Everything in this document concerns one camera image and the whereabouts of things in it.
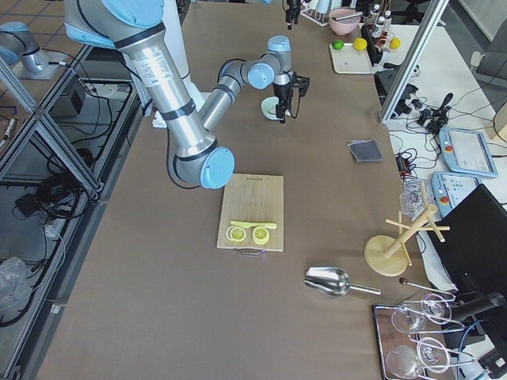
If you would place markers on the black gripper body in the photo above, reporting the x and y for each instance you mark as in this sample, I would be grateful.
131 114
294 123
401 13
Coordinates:
292 5
281 93

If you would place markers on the light green bowl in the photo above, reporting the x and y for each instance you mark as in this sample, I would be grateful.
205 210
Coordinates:
268 108

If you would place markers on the pink ribbed bowl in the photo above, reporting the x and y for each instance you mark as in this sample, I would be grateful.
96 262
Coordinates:
341 22

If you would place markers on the white dish rack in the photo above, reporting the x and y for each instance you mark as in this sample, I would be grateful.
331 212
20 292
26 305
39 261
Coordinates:
317 11

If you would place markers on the green lime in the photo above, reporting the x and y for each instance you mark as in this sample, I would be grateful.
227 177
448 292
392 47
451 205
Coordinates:
338 45

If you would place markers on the cream rabbit tray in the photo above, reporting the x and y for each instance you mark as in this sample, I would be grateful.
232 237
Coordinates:
349 60

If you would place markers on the yellow lemon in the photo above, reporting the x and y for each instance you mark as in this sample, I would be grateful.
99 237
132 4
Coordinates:
360 44

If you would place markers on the bottle caddy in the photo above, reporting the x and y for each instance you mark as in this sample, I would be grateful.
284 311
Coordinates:
379 27

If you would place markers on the grey folded cloth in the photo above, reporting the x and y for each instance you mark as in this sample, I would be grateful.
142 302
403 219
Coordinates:
365 151

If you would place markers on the small yellow fruit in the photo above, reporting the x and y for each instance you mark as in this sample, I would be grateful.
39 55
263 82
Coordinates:
395 43

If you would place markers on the bamboo cutting board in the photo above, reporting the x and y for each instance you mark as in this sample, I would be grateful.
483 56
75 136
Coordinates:
253 198

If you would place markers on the yellow plastic knife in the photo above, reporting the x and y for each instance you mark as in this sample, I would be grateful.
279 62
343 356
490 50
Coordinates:
267 225

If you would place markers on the lemon slice near blade end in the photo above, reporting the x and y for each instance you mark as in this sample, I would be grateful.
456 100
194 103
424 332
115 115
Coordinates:
235 233

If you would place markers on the clear plastic bag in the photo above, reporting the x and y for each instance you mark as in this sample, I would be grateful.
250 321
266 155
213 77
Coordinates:
415 194

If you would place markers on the upper blue teach pendant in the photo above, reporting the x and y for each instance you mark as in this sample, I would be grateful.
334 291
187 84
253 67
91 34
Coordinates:
466 151

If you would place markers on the blue teach pendant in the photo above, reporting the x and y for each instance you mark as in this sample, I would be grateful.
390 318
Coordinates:
450 189
466 151

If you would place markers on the lower blue teach pendant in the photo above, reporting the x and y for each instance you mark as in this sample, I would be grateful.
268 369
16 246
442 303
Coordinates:
450 189

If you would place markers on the wooden mug tree stand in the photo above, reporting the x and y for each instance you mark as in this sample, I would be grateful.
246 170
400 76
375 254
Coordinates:
389 256

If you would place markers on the steel scoop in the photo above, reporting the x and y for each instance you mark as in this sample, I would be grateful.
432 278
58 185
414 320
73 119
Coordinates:
334 281

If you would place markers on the black monitor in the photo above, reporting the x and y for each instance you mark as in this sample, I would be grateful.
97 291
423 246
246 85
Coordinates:
474 251

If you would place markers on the upper wine glass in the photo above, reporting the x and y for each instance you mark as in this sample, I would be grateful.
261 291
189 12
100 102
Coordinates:
421 316

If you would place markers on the wine glass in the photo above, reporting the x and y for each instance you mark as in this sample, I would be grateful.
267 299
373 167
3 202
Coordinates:
421 316
428 356

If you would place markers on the lower wine glass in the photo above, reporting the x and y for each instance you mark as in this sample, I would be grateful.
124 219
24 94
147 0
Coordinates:
428 356

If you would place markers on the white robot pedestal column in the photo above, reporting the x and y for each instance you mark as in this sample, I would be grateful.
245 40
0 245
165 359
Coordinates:
178 55

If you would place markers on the aluminium frame post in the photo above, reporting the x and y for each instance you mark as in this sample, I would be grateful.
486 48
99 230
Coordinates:
421 38

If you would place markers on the lemon slice near handle end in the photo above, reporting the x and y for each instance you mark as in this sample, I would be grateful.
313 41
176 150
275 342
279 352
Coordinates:
261 235

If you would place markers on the wire glass rack tray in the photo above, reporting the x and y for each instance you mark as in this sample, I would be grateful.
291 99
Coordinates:
388 337

